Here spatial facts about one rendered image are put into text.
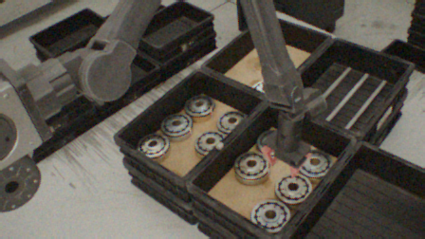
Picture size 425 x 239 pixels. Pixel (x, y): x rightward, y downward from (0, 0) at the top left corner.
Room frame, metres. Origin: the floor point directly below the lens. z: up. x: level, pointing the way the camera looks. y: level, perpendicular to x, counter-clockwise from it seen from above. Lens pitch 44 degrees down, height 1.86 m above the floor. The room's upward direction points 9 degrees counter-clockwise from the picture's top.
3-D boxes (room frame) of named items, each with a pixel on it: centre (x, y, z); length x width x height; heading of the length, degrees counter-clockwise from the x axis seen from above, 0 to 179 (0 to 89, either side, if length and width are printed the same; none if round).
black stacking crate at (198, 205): (0.78, -0.14, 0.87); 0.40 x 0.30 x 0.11; 134
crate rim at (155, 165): (1.00, 0.06, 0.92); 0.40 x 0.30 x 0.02; 134
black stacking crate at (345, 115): (1.06, -0.43, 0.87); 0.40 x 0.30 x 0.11; 134
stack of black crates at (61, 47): (2.21, 0.71, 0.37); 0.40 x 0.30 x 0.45; 127
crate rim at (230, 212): (0.78, -0.14, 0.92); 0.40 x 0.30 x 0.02; 134
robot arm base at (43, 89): (0.55, 0.25, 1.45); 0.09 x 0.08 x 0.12; 37
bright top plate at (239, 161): (0.84, -0.09, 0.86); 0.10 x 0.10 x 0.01
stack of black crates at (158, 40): (2.13, 0.15, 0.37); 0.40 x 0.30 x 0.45; 127
